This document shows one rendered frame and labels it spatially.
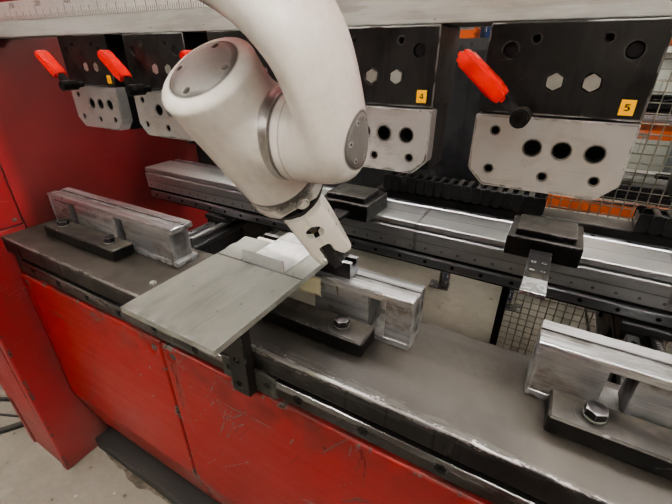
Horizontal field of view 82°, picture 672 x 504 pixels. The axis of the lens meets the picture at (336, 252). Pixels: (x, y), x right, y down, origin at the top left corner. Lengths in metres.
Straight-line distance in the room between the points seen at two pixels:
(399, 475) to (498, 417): 0.18
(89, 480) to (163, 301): 1.22
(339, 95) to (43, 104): 1.15
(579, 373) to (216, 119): 0.53
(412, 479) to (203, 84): 0.59
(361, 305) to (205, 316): 0.25
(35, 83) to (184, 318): 0.94
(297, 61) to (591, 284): 0.70
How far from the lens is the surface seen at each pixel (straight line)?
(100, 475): 1.76
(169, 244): 0.94
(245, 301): 0.56
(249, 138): 0.33
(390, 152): 0.51
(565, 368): 0.62
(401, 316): 0.63
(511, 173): 0.48
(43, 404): 1.62
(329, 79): 0.28
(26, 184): 1.36
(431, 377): 0.63
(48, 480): 1.83
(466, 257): 0.85
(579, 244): 0.77
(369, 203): 0.84
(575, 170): 0.48
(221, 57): 0.34
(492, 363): 0.68
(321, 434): 0.72
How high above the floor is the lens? 1.31
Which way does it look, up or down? 28 degrees down
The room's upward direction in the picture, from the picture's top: straight up
